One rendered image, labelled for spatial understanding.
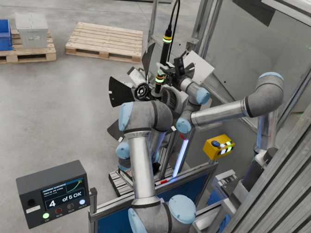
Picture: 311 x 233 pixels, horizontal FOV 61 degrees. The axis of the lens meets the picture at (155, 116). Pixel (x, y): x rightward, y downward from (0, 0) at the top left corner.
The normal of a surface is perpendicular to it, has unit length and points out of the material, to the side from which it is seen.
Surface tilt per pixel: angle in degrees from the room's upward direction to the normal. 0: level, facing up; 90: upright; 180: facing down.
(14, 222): 0
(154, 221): 38
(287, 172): 90
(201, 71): 50
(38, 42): 95
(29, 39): 95
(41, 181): 15
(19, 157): 0
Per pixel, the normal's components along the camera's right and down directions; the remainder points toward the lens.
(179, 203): 0.28, -0.76
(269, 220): -0.87, 0.21
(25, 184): 0.02, -0.88
